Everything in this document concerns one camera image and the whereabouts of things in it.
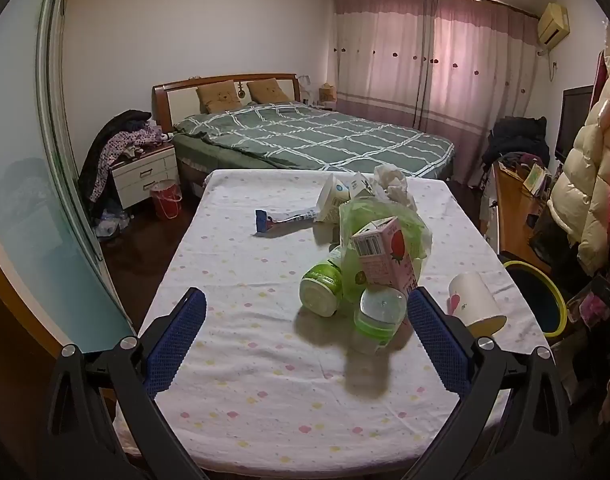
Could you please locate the pink floral cloth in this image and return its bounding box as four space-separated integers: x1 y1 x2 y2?
568 265 610 331

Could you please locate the green plaid duvet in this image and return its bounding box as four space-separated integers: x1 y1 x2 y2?
172 101 456 178

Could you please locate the dark jacket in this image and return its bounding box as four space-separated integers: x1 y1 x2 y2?
77 109 153 218

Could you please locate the cream puffer jacket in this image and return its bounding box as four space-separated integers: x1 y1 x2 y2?
548 40 610 276

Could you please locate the dark clothes pile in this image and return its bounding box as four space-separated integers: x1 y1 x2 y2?
482 116 551 171

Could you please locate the green picture book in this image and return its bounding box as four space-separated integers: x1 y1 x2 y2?
522 162 548 196

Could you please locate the cream air conditioner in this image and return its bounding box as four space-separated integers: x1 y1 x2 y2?
536 2 571 52

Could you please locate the dark bin yellow rim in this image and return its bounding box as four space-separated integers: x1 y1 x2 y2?
502 260 567 337

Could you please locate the white nightstand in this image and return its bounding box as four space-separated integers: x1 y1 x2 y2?
110 142 181 211

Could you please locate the pink strawberry drink carton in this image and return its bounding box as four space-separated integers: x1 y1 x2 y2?
350 216 420 297

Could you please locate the white tissue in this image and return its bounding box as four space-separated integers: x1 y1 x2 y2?
372 164 418 211

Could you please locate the red bucket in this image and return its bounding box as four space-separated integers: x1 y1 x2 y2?
150 179 183 220

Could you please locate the pink white curtain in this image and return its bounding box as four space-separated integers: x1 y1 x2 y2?
427 0 541 186
327 0 433 128

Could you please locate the cream drink carton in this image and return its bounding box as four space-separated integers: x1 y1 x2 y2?
348 172 376 198

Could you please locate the green plastic bag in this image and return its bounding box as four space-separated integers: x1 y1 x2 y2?
337 192 432 301

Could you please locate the dark hanging cloth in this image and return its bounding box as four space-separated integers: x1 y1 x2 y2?
528 205 581 271

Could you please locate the white yogurt tub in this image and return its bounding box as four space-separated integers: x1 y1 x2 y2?
315 174 353 224

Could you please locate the blue white snack wrapper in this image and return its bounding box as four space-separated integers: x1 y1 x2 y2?
255 208 320 236

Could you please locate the white cup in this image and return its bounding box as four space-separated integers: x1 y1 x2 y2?
447 271 507 335

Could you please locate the clear green-banded plastic cup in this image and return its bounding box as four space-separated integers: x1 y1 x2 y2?
353 285 410 346

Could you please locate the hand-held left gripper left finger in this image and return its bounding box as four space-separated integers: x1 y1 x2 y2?
40 287 221 480

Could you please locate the white bottle green label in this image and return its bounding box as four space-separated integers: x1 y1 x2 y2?
299 245 351 317

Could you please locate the wooden desk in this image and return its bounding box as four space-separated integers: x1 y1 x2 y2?
485 162 556 273

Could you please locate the wooden bed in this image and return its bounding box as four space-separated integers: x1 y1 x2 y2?
152 73 458 186

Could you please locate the black television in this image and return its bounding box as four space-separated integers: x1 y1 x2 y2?
555 85 595 163

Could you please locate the tan bear pillow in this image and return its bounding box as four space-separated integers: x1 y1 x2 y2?
246 78 292 105
196 80 243 114

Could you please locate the glass wardrobe sliding door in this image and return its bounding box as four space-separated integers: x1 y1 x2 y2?
0 0 138 356

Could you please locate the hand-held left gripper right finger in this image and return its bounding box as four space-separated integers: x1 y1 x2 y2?
400 287 573 480

